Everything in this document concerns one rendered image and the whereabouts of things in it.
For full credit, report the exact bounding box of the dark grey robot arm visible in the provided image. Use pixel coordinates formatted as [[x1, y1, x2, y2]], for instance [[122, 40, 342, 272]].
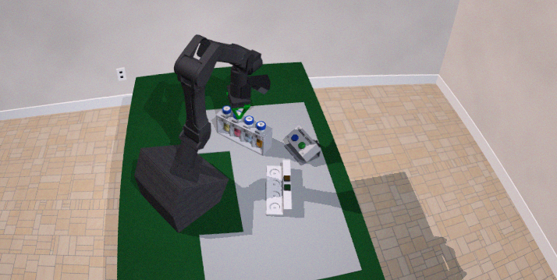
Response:
[[170, 34, 271, 181]]

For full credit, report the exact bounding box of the white four-tube rack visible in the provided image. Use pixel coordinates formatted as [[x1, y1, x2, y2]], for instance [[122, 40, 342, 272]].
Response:
[[216, 110, 273, 156]]

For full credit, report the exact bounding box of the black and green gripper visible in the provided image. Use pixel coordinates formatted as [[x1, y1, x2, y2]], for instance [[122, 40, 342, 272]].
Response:
[[227, 82, 250, 119]]

